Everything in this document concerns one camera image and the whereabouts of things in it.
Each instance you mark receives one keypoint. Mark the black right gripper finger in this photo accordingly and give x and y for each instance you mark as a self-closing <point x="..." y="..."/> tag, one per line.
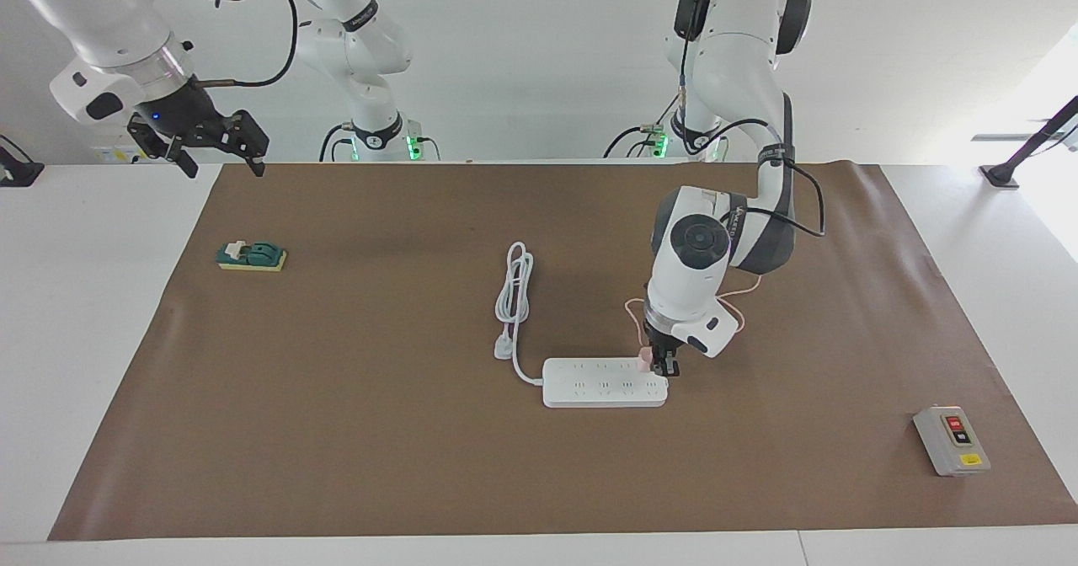
<point x="185" y="160"/>
<point x="253" y="141"/>

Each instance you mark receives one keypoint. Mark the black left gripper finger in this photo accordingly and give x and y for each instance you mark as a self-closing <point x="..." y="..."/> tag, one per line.
<point x="660" y="365"/>
<point x="674" y="367"/>

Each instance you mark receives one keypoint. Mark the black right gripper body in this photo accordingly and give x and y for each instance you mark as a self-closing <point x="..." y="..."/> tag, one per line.
<point x="185" y="120"/>

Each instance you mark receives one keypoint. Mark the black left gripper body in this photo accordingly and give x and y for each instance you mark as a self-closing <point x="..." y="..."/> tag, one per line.
<point x="661" y="340"/>

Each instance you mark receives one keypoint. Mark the pink wall charger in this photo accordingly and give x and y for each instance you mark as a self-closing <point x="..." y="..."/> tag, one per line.
<point x="644" y="360"/>

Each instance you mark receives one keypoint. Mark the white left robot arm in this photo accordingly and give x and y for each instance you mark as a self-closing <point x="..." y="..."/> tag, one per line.
<point x="691" y="280"/>

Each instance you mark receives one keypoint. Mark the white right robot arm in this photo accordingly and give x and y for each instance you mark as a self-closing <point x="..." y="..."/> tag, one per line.
<point x="101" y="27"/>

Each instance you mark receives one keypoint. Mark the white power strip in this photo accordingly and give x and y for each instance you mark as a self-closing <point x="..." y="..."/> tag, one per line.
<point x="589" y="393"/>

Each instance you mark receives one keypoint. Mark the green circuit board module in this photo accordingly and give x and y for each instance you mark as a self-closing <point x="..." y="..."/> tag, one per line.
<point x="257" y="254"/>

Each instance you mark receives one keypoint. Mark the brown table mat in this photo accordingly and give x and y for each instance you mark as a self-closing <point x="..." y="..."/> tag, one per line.
<point x="337" y="465"/>

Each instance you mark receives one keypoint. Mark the black slanted stand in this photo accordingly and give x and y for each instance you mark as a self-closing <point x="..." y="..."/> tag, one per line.
<point x="1000" y="177"/>

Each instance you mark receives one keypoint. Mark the white wall socket box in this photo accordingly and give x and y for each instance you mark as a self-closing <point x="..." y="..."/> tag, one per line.
<point x="114" y="155"/>

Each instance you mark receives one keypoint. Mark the grey on-off switch box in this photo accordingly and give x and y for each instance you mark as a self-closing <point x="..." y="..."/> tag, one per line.
<point x="952" y="444"/>

